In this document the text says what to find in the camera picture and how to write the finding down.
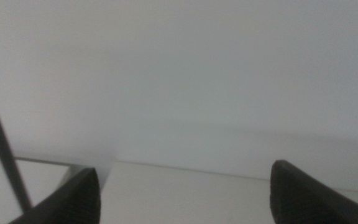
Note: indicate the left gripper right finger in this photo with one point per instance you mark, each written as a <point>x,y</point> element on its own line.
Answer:
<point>300,199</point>

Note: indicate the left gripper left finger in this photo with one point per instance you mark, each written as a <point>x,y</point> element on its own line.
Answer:
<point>76,202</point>

